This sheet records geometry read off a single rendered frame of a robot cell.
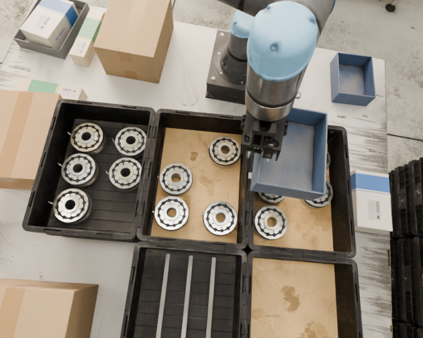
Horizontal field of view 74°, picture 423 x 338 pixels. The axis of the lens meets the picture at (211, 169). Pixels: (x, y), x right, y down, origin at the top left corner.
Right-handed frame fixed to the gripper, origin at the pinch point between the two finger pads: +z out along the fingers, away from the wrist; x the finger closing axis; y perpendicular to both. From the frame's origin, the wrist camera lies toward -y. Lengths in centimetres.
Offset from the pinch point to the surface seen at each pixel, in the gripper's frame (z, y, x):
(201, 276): 28.0, 32.1, -9.8
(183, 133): 25.6, -10.9, -25.8
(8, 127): 15, 2, -79
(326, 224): 32.9, 8.7, 25.0
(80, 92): 26, -21, -69
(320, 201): 29.6, 2.6, 21.7
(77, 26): 27, -53, -83
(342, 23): 121, -170, 48
